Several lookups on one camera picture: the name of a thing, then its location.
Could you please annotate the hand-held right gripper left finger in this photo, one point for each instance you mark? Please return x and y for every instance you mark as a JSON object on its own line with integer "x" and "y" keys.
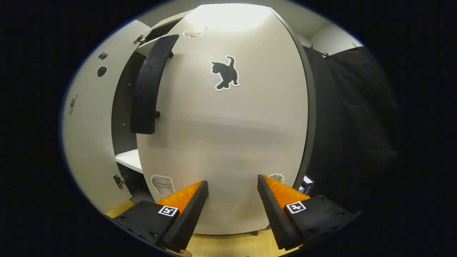
{"x": 189, "y": 217}

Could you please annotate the white cabinet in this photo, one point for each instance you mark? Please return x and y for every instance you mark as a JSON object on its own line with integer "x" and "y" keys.
{"x": 123, "y": 107}

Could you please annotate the cabinet door with headphone sticker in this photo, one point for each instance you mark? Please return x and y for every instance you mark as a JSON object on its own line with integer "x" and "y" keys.
{"x": 232, "y": 142}

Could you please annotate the cabinet door with camera sticker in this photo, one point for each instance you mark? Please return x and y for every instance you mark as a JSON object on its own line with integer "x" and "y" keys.
{"x": 89, "y": 125}

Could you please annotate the black backdrop cloth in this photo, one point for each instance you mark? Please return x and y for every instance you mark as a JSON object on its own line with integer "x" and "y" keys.
{"x": 350, "y": 125}

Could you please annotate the dark navy book box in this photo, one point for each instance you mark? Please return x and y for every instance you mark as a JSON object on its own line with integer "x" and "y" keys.
{"x": 309, "y": 184}

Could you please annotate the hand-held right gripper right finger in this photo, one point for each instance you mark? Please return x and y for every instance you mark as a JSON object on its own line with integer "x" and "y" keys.
{"x": 276, "y": 217}

